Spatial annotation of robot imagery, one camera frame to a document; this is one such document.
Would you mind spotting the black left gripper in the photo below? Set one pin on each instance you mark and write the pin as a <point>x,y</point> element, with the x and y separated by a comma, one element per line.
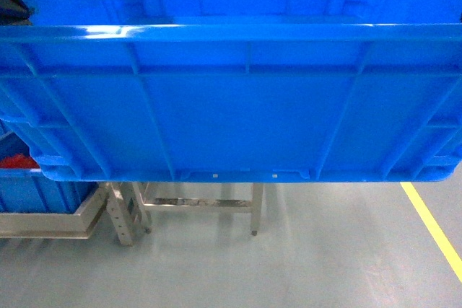
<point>14,12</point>

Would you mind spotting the large blue plastic crate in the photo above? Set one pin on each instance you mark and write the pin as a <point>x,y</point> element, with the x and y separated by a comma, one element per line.
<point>237,90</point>

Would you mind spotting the blue bin with red parts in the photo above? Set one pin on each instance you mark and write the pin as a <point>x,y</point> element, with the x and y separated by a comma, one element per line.
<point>25,189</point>

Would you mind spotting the steel shelf frame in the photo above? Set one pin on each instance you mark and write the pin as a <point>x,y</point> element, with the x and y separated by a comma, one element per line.
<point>78,225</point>

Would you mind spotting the steel cart leg frame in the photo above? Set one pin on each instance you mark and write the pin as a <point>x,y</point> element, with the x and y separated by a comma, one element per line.
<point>130,204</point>

